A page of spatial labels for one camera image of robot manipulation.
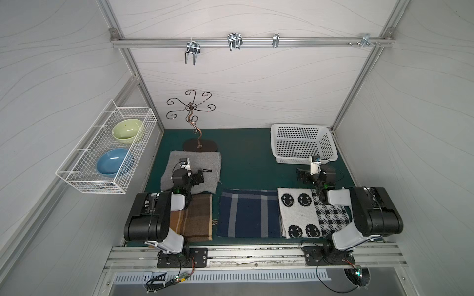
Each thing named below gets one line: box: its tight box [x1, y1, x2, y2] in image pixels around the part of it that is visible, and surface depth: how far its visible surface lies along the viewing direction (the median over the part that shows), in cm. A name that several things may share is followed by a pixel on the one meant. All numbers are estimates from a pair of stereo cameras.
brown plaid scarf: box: [169, 193, 213, 243], surface depth 82 cm
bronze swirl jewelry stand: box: [165, 89, 219, 153], surface depth 92 cm
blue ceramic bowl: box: [96, 148, 129, 178], surface depth 65 cm
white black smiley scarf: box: [277, 188, 353, 239], surface depth 83 cm
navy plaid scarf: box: [217, 188, 283, 238], surface depth 86 cm
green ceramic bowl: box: [111, 119, 142, 144], surface depth 73 cm
